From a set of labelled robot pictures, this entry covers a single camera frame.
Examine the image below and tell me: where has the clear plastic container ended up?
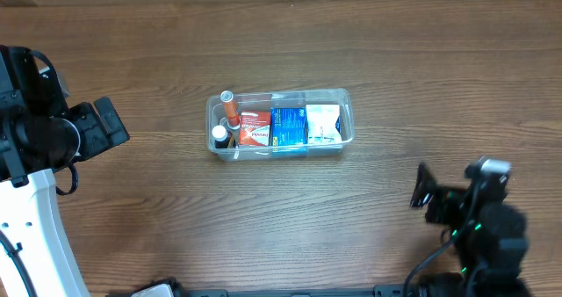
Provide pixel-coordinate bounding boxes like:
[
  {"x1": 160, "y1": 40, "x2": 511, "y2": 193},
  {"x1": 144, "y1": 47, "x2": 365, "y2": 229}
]
[{"x1": 205, "y1": 89, "x2": 355, "y2": 161}]

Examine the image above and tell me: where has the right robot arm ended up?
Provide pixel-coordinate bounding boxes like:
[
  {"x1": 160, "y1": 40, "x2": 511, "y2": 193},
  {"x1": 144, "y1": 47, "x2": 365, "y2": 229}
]
[{"x1": 401, "y1": 157, "x2": 530, "y2": 296}]

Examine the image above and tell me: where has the white medicine box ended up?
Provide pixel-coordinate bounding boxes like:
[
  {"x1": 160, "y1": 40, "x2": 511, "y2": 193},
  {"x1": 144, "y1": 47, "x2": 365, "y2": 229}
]
[{"x1": 306, "y1": 105, "x2": 342, "y2": 144}]

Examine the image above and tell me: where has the dark bottle white cap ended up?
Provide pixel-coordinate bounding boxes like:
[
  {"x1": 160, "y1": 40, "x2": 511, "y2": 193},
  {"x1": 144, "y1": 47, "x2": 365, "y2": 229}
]
[{"x1": 212, "y1": 125, "x2": 235, "y2": 149}]

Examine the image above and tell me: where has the blue medicine box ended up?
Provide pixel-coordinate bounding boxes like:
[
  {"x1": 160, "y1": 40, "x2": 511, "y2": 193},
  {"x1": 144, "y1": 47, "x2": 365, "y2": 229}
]
[{"x1": 270, "y1": 107, "x2": 306, "y2": 147}]

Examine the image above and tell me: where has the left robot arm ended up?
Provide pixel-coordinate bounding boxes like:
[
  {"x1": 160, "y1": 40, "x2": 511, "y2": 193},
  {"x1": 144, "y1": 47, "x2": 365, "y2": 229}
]
[{"x1": 1, "y1": 46, "x2": 130, "y2": 296}]

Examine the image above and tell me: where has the red medicine box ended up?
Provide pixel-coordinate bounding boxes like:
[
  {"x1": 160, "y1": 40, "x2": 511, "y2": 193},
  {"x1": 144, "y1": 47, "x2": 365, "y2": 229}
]
[{"x1": 239, "y1": 112, "x2": 271, "y2": 146}]

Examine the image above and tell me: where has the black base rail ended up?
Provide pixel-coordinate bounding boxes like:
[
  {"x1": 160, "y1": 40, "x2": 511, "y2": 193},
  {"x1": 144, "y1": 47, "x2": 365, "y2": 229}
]
[{"x1": 185, "y1": 284, "x2": 403, "y2": 297}]

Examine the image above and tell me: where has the orange tube bottle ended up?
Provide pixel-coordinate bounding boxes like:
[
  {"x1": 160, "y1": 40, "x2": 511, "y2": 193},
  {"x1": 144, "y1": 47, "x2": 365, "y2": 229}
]
[{"x1": 220, "y1": 91, "x2": 240, "y2": 129}]

